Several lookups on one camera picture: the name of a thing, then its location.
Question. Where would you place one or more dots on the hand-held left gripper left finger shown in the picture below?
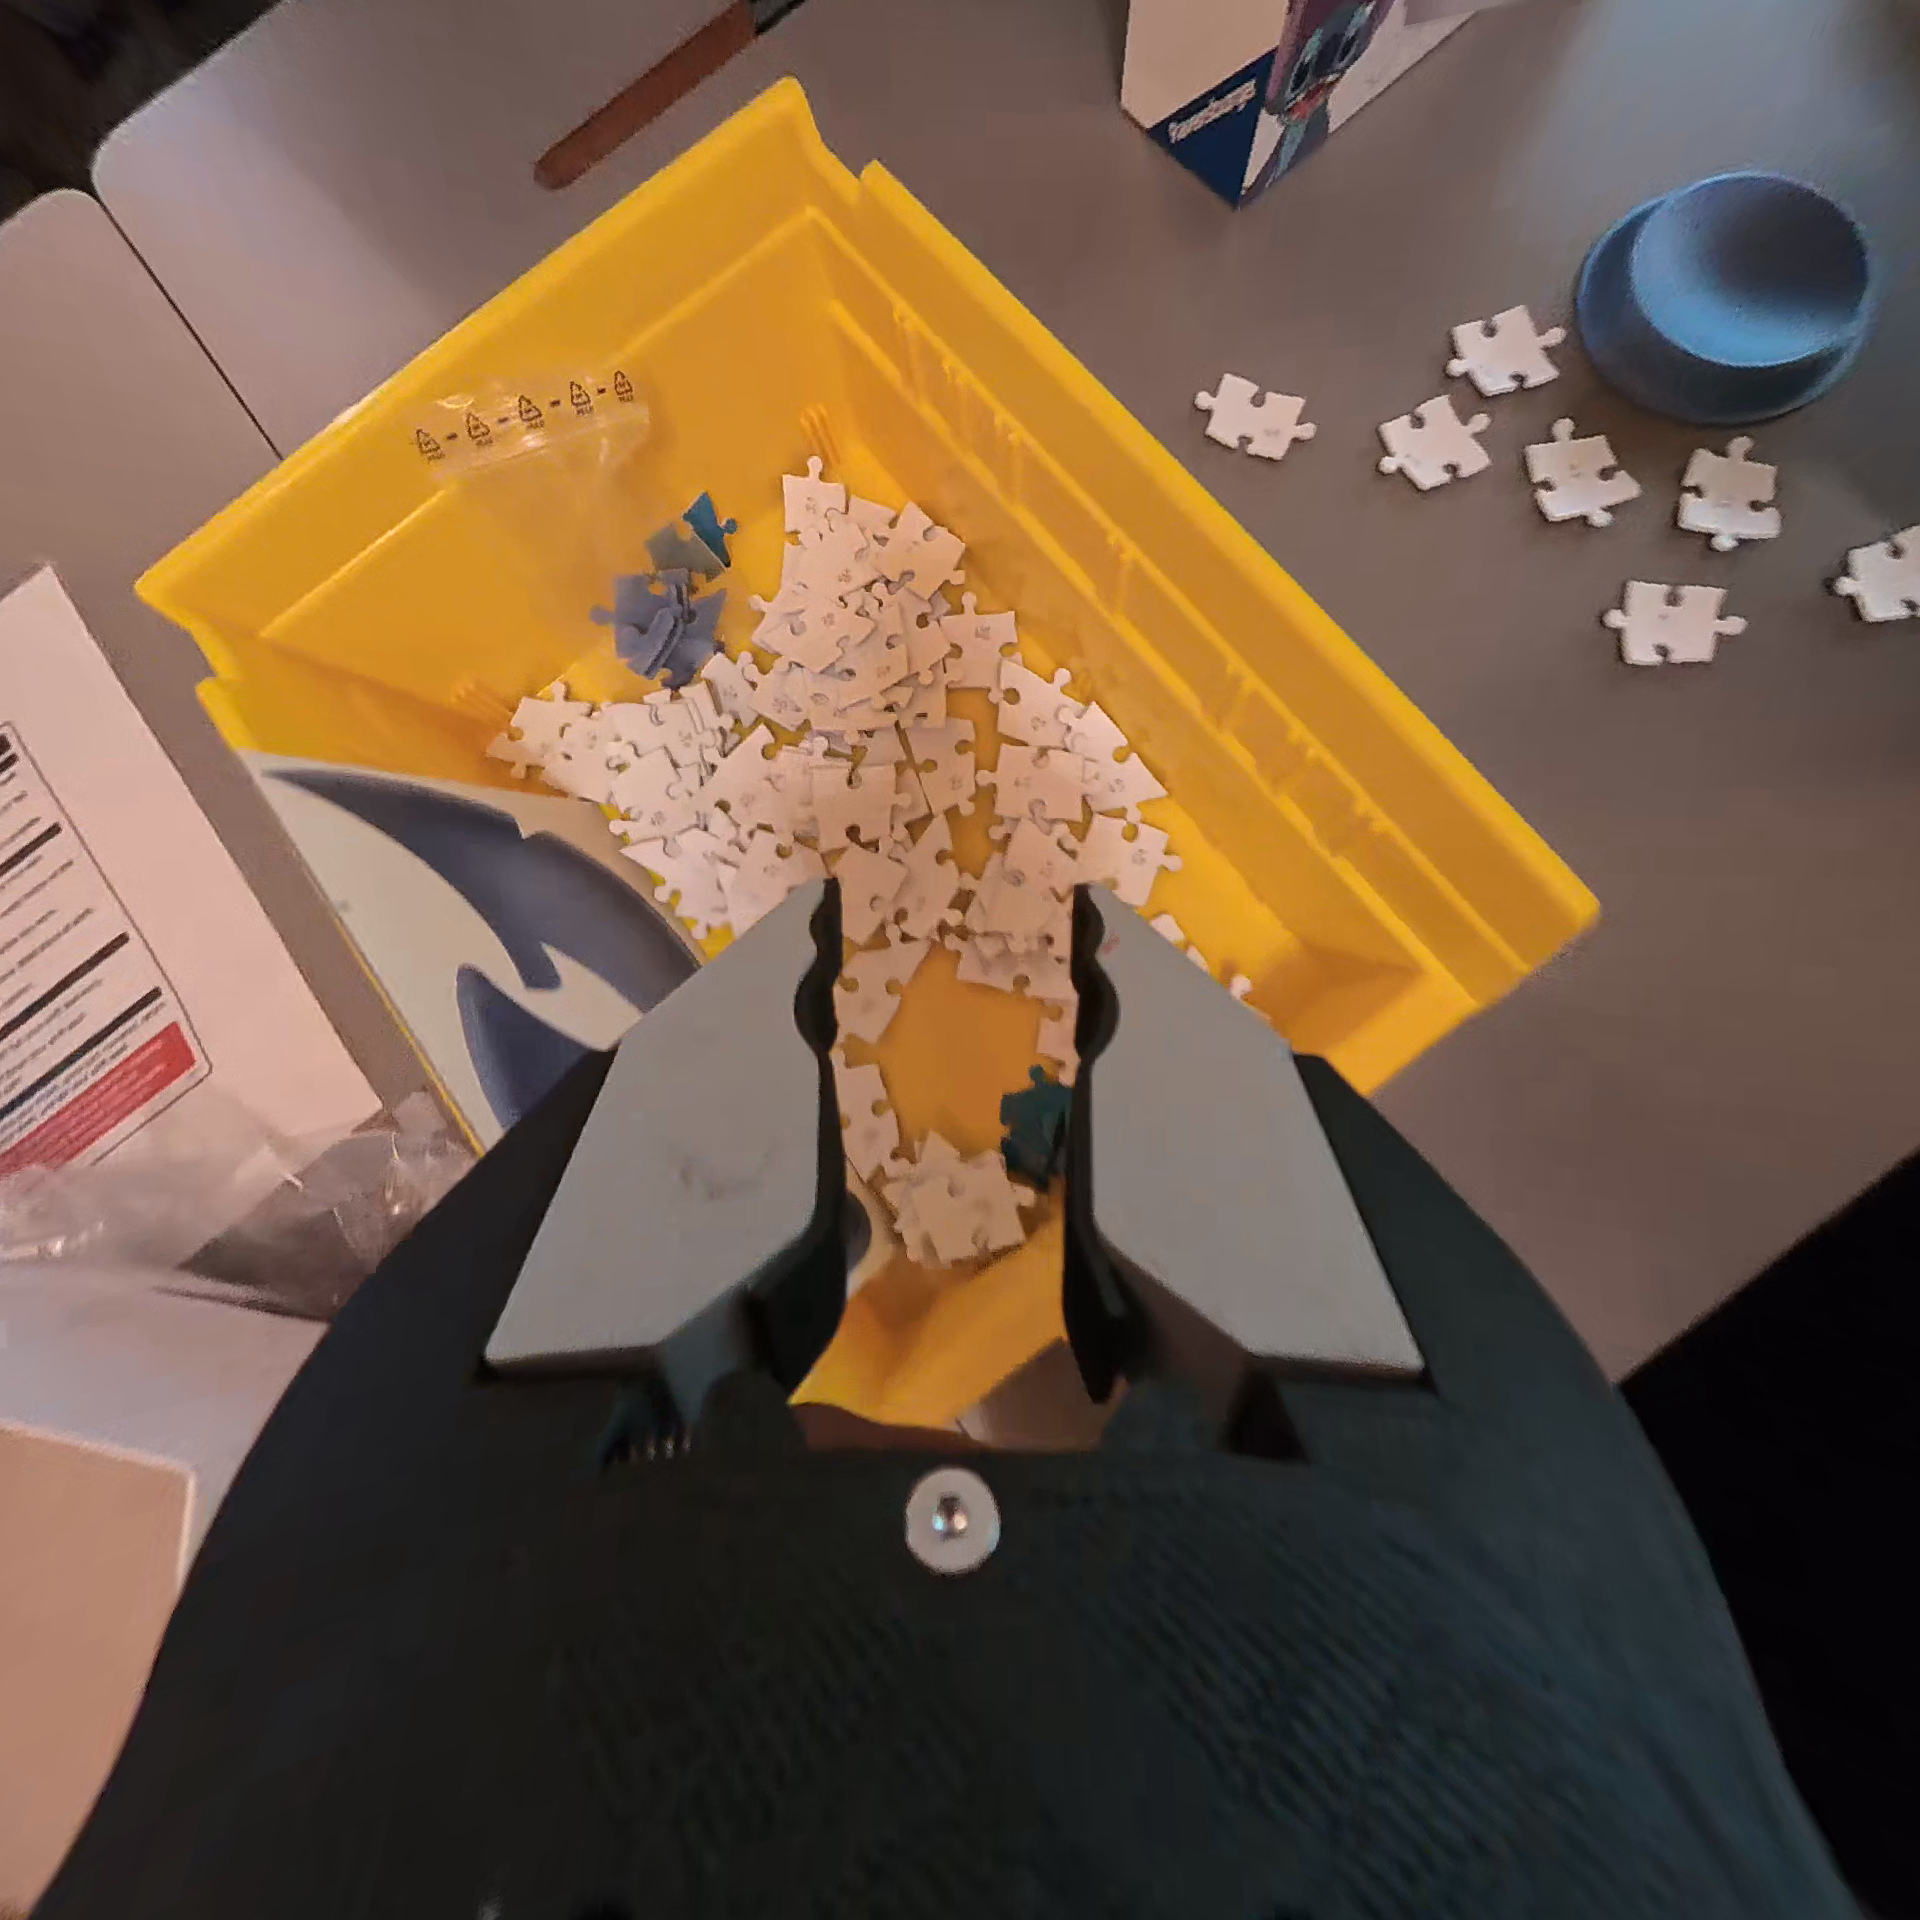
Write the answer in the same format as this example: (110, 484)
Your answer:
(674, 1184)

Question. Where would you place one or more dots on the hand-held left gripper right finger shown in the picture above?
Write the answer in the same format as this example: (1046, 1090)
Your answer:
(1230, 1200)

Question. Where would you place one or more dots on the teal puzzle piece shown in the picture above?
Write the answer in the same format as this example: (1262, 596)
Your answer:
(1036, 1128)

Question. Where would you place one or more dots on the pile of white puzzle pieces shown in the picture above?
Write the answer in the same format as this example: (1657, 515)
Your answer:
(840, 779)

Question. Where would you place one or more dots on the yellow plastic bin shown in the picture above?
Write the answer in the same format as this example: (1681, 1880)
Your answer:
(1200, 705)

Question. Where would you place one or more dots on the spread-out white puzzle pieces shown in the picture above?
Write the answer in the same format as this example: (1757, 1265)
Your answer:
(1581, 473)

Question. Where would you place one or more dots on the puzzle box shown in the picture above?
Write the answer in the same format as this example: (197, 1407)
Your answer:
(1260, 90)

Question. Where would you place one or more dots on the printed card with blue shapes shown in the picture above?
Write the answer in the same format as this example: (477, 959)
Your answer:
(494, 900)

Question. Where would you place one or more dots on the crumpled clear plastic wrap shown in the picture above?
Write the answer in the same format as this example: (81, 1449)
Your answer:
(182, 1214)

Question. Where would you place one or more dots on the small heap of blue pieces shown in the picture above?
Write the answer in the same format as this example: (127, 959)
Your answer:
(661, 623)

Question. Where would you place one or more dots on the beige cardboard box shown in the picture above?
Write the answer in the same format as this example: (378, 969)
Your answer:
(76, 1575)

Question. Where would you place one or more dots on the clear plastic bag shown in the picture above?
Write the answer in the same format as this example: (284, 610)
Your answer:
(525, 422)

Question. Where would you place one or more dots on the blue round bowl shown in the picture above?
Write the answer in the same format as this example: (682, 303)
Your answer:
(1725, 300)

